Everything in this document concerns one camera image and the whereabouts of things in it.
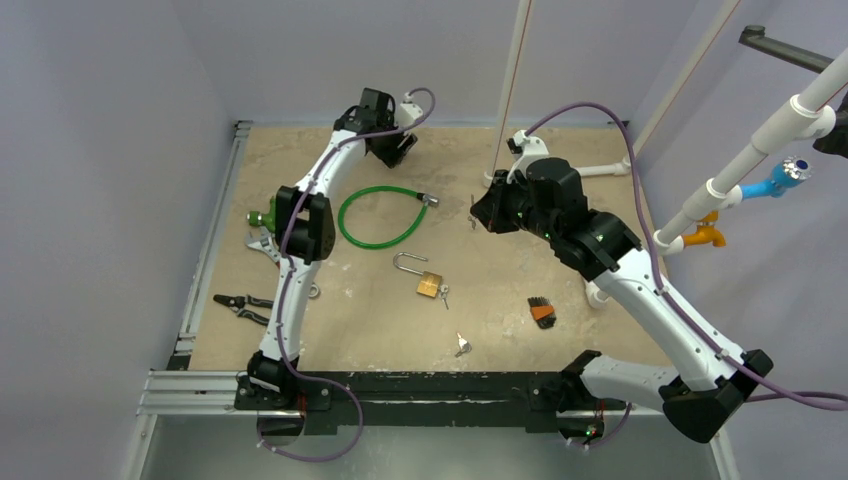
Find large brass padlock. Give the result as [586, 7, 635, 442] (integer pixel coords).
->
[393, 252, 444, 298]

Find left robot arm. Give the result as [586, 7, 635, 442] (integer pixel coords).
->
[246, 88, 432, 409]

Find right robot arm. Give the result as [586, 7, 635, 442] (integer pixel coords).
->
[470, 157, 773, 443]

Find orange hex key set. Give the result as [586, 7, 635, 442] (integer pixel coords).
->
[527, 297, 557, 329]

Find red adjustable wrench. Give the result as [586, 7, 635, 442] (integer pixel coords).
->
[244, 226, 281, 267]

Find orange faucet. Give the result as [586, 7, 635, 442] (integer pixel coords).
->
[682, 210, 726, 248]

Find black pliers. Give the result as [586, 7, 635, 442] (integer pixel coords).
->
[213, 294, 274, 326]

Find blue faucet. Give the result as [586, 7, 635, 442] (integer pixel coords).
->
[740, 156, 813, 201]

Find black overhead bar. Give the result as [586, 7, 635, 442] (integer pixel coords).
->
[738, 25, 834, 74]

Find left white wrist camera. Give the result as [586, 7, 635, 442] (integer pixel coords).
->
[394, 92, 425, 131]

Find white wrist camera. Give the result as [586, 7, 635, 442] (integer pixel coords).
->
[506, 130, 550, 184]
[394, 92, 425, 131]

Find green cable lock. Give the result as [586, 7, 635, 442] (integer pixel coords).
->
[337, 185, 441, 251]

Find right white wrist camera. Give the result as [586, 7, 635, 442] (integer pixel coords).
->
[506, 130, 550, 184]

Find green hose nozzle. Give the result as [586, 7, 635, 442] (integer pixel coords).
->
[246, 196, 276, 233]

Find white pvc pipe frame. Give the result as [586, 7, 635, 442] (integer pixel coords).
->
[482, 0, 848, 311]

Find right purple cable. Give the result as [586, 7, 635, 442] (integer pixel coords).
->
[525, 101, 848, 450]

